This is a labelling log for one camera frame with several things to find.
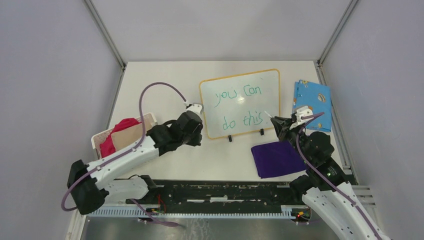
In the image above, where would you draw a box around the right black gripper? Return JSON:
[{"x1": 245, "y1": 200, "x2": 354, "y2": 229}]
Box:
[{"x1": 270, "y1": 115, "x2": 312, "y2": 165}]

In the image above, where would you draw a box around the yellow framed whiteboard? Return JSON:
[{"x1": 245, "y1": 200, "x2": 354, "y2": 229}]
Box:
[{"x1": 199, "y1": 68, "x2": 281, "y2": 139}]

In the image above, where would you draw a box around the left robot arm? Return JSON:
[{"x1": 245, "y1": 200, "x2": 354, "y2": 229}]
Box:
[{"x1": 66, "y1": 110, "x2": 203, "y2": 215}]

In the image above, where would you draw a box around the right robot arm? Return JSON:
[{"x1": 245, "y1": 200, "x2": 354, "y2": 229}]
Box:
[{"x1": 270, "y1": 114, "x2": 390, "y2": 240}]

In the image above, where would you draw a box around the purple cloth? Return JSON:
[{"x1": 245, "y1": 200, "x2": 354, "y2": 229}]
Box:
[{"x1": 251, "y1": 141, "x2": 307, "y2": 179}]

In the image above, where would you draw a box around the blue cartoon cloth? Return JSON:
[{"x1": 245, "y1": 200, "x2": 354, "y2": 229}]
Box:
[{"x1": 292, "y1": 79, "x2": 332, "y2": 133}]

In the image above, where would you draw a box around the white plastic basket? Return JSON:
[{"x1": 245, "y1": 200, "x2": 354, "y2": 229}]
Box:
[{"x1": 91, "y1": 112, "x2": 158, "y2": 160}]

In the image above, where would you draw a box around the tan cloth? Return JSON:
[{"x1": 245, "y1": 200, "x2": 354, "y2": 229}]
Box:
[{"x1": 110, "y1": 119, "x2": 144, "y2": 152}]

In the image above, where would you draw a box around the red cloth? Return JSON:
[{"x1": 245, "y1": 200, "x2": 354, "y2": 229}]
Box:
[{"x1": 99, "y1": 118, "x2": 143, "y2": 158}]

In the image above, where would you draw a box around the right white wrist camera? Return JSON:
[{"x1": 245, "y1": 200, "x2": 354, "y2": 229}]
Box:
[{"x1": 289, "y1": 105, "x2": 323, "y2": 130}]

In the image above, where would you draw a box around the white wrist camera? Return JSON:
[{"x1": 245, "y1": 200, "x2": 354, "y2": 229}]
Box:
[
  {"x1": 289, "y1": 105, "x2": 323, "y2": 130},
  {"x1": 184, "y1": 101, "x2": 204, "y2": 117}
]

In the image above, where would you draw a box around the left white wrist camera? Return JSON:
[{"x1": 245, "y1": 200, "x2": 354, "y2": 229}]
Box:
[{"x1": 184, "y1": 101, "x2": 204, "y2": 117}]

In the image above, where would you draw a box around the right aluminium frame post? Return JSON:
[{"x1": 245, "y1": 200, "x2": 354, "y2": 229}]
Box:
[{"x1": 316, "y1": 0, "x2": 360, "y2": 67}]

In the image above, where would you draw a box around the aluminium frame post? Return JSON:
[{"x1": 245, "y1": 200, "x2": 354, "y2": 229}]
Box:
[
  {"x1": 316, "y1": 0, "x2": 360, "y2": 67},
  {"x1": 82, "y1": 0, "x2": 126, "y2": 71}
]

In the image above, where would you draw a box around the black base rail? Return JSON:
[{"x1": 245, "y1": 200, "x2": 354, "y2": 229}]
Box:
[{"x1": 136, "y1": 179, "x2": 307, "y2": 214}]

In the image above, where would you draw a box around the white slotted cable duct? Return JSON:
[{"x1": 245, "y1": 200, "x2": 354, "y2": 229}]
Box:
[{"x1": 88, "y1": 206, "x2": 296, "y2": 220}]

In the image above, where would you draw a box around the left aluminium frame post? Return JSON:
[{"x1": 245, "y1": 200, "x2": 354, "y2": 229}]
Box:
[{"x1": 82, "y1": 0, "x2": 126, "y2": 71}]

